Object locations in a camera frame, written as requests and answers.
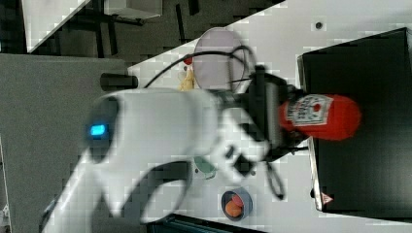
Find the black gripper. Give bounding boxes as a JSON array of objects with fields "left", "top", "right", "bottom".
[{"left": 241, "top": 65, "right": 308, "bottom": 159}]

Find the red ketchup bottle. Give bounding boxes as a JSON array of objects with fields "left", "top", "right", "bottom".
[{"left": 278, "top": 94, "right": 361, "bottom": 141}]

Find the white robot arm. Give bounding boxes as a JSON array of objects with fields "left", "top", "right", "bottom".
[{"left": 39, "top": 66, "right": 292, "bottom": 233}]

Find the grey round plate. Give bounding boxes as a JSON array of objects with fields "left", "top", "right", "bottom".
[{"left": 192, "top": 27, "right": 245, "bottom": 89}]

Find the green cup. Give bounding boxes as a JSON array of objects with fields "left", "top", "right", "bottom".
[{"left": 193, "top": 156, "right": 216, "bottom": 180}]

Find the red toy fruit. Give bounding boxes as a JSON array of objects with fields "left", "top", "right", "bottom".
[{"left": 231, "top": 194, "right": 244, "bottom": 207}]

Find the grey bowl with fruit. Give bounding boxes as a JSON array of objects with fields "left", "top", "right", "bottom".
[{"left": 221, "top": 187, "right": 254, "bottom": 221}]

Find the orange toy fruit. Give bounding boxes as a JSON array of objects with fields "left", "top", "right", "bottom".
[{"left": 225, "top": 201, "right": 242, "bottom": 217}]

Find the small red ball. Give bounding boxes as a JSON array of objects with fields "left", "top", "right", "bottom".
[{"left": 184, "top": 57, "right": 192, "bottom": 65}]

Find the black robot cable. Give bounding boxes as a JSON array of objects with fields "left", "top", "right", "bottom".
[{"left": 144, "top": 45, "right": 257, "bottom": 91}]

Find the black cylinder post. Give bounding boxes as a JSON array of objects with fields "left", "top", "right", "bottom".
[{"left": 100, "top": 73, "right": 139, "bottom": 91}]

